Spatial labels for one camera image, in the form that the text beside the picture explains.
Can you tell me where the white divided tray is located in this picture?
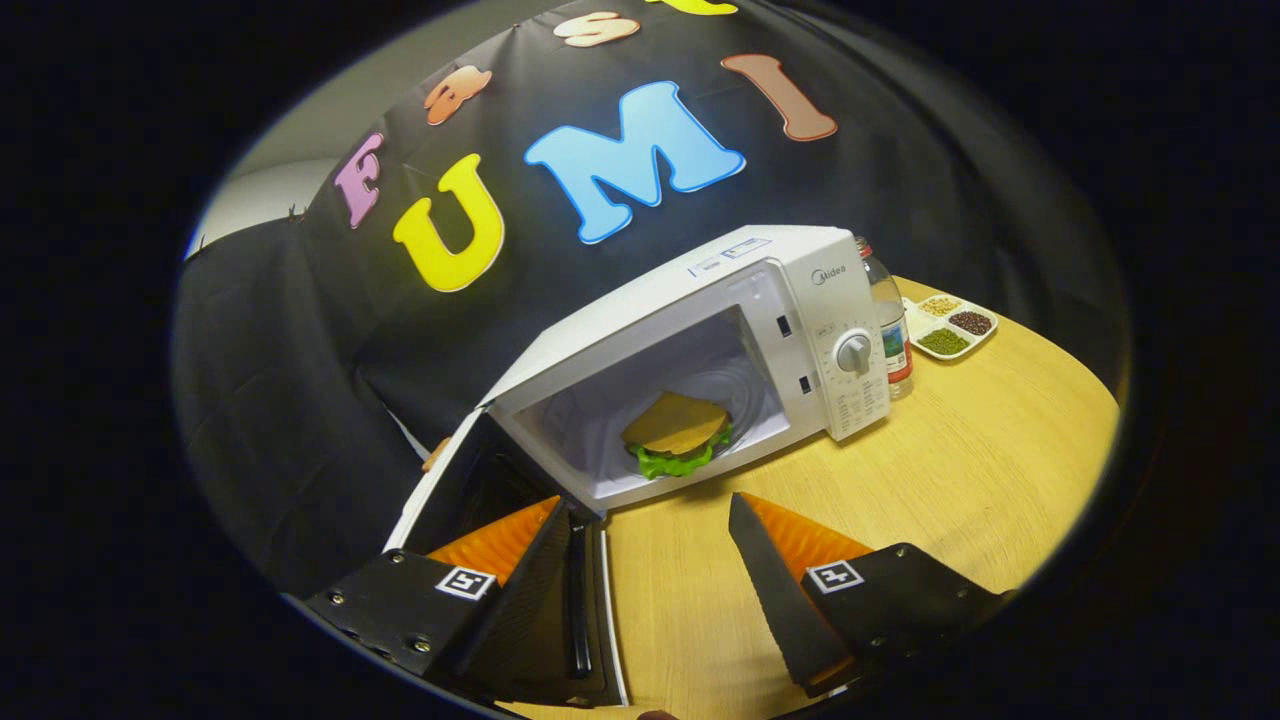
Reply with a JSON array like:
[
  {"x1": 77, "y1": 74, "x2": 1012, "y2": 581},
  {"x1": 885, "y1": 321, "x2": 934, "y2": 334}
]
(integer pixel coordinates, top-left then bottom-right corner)
[{"x1": 903, "y1": 294, "x2": 999, "y2": 361}]

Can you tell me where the clear plastic water bottle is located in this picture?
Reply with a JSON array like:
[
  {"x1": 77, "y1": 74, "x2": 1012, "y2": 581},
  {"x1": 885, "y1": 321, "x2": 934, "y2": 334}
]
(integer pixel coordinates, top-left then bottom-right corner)
[{"x1": 858, "y1": 237, "x2": 914, "y2": 401}]

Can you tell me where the white microwave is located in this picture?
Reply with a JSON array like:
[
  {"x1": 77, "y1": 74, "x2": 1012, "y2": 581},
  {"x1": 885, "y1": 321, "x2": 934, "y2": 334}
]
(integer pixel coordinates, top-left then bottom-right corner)
[{"x1": 382, "y1": 225, "x2": 891, "y2": 708}]

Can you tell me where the toy sandwich with green lettuce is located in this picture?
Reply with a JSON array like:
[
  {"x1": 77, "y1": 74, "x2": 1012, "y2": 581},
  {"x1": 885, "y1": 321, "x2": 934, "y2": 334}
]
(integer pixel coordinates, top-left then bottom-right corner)
[{"x1": 621, "y1": 391, "x2": 734, "y2": 481}]

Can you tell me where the black backdrop cloth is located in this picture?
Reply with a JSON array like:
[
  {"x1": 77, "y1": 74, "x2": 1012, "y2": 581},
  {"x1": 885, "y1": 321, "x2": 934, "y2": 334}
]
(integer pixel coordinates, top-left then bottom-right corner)
[{"x1": 170, "y1": 0, "x2": 1131, "y2": 601}]

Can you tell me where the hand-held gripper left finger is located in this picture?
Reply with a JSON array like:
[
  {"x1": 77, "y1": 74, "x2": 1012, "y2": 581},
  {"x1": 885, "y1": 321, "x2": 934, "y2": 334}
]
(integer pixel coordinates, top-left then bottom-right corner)
[{"x1": 303, "y1": 495, "x2": 573, "y2": 701}]

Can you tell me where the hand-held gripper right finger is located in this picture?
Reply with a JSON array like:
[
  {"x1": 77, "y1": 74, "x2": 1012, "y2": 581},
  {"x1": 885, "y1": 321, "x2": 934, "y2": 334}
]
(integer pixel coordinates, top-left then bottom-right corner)
[{"x1": 728, "y1": 491, "x2": 1016, "y2": 699}]

